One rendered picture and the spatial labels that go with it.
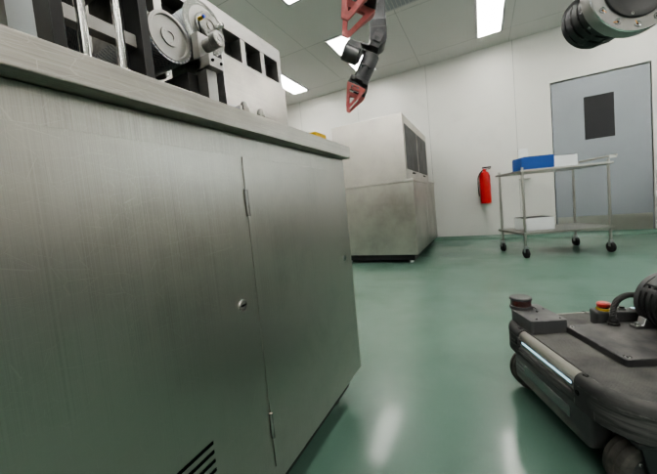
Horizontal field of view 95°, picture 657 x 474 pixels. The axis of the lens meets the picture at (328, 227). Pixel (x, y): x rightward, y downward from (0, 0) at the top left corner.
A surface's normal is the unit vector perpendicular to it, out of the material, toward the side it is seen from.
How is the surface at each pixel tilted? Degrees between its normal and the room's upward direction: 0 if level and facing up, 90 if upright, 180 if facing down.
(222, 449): 90
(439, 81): 90
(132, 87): 90
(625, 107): 90
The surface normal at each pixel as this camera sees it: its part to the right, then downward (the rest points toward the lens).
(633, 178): -0.45, 0.10
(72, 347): 0.89, -0.05
